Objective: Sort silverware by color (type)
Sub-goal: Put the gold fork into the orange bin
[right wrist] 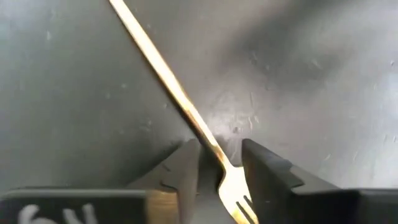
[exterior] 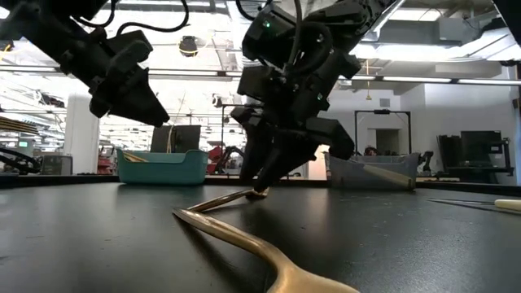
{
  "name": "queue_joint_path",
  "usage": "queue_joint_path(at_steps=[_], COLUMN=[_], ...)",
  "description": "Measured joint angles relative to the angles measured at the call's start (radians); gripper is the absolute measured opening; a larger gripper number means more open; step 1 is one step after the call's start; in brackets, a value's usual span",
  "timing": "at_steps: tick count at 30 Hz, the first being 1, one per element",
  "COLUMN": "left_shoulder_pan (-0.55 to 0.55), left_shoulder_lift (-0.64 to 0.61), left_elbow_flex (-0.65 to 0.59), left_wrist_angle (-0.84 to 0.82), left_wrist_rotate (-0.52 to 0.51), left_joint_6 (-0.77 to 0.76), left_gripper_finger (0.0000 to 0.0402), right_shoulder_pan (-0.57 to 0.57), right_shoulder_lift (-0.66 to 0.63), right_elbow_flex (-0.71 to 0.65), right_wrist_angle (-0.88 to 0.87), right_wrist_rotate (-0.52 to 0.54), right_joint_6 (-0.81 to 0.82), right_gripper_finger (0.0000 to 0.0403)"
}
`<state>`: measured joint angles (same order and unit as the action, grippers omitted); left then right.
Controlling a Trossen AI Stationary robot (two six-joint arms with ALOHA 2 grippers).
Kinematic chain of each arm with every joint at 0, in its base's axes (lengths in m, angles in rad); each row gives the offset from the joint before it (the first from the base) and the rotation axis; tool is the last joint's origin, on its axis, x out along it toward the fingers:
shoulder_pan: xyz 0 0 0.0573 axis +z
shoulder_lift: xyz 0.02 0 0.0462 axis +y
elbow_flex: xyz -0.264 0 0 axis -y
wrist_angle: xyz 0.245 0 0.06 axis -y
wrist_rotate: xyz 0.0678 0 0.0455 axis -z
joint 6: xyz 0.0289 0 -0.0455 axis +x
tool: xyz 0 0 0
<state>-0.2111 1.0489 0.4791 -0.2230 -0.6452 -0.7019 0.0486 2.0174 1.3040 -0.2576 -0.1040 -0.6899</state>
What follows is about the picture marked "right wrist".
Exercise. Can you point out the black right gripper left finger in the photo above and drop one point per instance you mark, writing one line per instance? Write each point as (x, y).
(186, 186)

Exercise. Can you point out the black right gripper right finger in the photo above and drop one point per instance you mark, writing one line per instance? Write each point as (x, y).
(280, 193)

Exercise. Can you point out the gold fork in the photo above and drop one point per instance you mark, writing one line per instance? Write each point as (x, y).
(174, 85)

